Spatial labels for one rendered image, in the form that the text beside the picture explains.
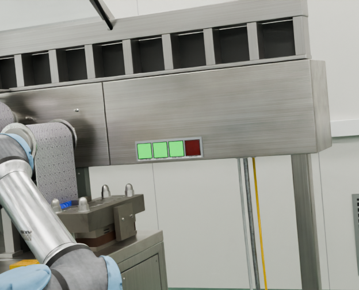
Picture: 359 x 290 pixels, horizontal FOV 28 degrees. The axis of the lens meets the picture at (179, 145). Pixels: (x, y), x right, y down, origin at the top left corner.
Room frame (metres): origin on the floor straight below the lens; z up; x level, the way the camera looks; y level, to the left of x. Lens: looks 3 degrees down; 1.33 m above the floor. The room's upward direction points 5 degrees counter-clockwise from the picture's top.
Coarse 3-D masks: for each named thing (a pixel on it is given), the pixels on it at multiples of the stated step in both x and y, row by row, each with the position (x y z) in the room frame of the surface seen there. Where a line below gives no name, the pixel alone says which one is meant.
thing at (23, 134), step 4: (12, 128) 2.32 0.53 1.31; (16, 128) 2.31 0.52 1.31; (8, 132) 2.33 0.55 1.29; (12, 132) 2.32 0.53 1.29; (16, 132) 2.31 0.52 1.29; (20, 132) 2.31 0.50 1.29; (24, 132) 2.30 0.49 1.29; (24, 136) 2.30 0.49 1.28; (28, 136) 2.30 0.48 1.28; (28, 140) 2.30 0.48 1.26; (28, 144) 2.30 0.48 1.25
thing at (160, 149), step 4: (156, 144) 2.48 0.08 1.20; (160, 144) 2.48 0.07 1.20; (164, 144) 2.47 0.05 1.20; (156, 148) 2.48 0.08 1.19; (160, 148) 2.48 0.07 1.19; (164, 148) 2.47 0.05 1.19; (156, 152) 2.48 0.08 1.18; (160, 152) 2.48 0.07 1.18; (164, 152) 2.47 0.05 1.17; (156, 156) 2.48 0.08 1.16; (160, 156) 2.48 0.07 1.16; (164, 156) 2.47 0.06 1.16
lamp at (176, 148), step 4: (172, 144) 2.46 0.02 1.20; (176, 144) 2.45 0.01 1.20; (180, 144) 2.45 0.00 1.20; (172, 148) 2.46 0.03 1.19; (176, 148) 2.45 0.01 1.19; (180, 148) 2.45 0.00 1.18; (172, 152) 2.46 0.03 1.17; (176, 152) 2.46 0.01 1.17; (180, 152) 2.45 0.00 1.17; (172, 156) 2.46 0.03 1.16; (176, 156) 2.46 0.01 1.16
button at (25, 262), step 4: (24, 260) 2.08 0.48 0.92; (28, 260) 2.07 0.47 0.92; (32, 260) 2.07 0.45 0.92; (36, 260) 2.06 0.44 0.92; (12, 264) 2.04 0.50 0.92; (16, 264) 2.03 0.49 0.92; (20, 264) 2.02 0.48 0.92; (24, 264) 2.02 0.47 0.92; (28, 264) 2.01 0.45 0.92; (32, 264) 2.02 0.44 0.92; (12, 268) 2.02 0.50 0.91
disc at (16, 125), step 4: (12, 124) 2.33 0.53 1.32; (16, 124) 2.32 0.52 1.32; (20, 124) 2.32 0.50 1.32; (4, 128) 2.34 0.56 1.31; (8, 128) 2.34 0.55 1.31; (20, 128) 2.32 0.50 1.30; (24, 128) 2.31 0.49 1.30; (28, 128) 2.31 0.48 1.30; (4, 132) 2.34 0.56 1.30; (28, 132) 2.31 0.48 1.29; (32, 132) 2.30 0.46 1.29; (32, 136) 2.30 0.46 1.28; (32, 140) 2.30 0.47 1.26; (32, 144) 2.30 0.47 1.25; (36, 144) 2.30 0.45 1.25; (32, 148) 2.30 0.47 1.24; (36, 148) 2.30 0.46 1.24; (32, 152) 2.30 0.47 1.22
